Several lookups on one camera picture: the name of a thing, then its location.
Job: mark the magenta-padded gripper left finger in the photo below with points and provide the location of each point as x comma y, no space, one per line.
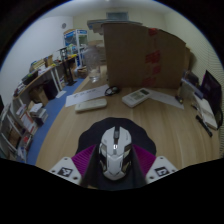
71,168

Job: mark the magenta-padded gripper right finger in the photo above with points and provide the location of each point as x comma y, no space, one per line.
155,168

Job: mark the white and black computer mouse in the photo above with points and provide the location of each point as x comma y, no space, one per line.
115,153

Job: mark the black mouse pad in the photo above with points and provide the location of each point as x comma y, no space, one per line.
90,136

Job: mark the black marker pen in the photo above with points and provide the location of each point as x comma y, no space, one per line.
204,125

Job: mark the flat white rectangular device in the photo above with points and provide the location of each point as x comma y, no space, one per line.
91,104

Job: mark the bookshelf unit with books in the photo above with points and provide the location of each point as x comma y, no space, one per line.
16,130

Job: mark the white paper sheet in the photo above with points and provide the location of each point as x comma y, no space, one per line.
166,99
83,96

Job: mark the white remote control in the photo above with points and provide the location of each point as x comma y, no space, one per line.
136,97

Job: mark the small black gadget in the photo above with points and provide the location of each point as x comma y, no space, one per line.
179,99

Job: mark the white open book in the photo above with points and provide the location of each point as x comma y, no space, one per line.
206,111

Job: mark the clear plastic container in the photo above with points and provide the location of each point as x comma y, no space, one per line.
187,89

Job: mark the wooden side desk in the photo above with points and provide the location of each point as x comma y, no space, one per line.
43,76

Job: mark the clear plastic jar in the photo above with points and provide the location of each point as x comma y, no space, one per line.
92,63

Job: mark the large brown cardboard box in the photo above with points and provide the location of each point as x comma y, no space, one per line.
140,56

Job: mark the glass-door display fridge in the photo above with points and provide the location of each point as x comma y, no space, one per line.
76,45

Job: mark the round wall clock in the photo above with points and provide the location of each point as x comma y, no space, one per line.
64,25

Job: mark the grey wall-mounted panel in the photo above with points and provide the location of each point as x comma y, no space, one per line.
117,15

